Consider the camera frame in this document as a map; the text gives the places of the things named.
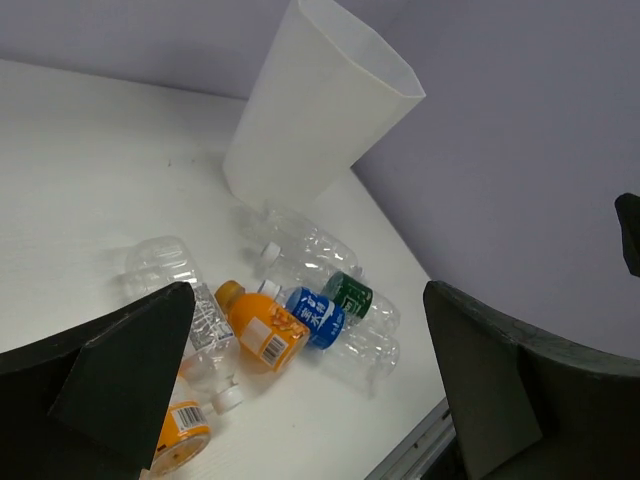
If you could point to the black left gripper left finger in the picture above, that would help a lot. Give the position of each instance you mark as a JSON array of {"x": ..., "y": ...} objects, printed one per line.
[{"x": 90, "y": 402}]

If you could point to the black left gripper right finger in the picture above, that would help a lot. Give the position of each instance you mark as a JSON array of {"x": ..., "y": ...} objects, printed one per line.
[{"x": 529, "y": 404}]

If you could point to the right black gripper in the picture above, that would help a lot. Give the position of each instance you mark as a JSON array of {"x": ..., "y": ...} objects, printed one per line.
[{"x": 627, "y": 208}]

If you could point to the orange juice bottle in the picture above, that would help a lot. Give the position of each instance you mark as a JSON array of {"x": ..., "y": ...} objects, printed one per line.
[
  {"x": 185, "y": 432},
  {"x": 265, "y": 329}
]

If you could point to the clear bottle white label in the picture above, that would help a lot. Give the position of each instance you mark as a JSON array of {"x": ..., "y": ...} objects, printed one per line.
[{"x": 211, "y": 354}]

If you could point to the blue label water bottle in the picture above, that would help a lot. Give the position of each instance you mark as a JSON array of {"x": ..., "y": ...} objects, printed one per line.
[{"x": 355, "y": 356}]

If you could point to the green label water bottle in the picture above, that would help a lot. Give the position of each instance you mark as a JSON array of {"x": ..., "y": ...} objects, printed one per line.
[{"x": 363, "y": 305}]

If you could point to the clear unlabelled plastic bottle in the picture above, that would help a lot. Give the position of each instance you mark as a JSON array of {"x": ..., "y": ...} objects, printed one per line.
[{"x": 276, "y": 230}]

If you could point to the white plastic bin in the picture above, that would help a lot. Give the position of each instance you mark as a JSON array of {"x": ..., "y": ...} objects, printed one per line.
[{"x": 329, "y": 89}]

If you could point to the clear crushed plastic bottle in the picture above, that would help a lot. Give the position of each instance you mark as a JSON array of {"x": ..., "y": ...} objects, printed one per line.
[{"x": 157, "y": 262}]

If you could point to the aluminium table rail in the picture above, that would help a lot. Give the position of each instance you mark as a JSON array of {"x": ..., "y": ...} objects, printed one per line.
[{"x": 420, "y": 449}]

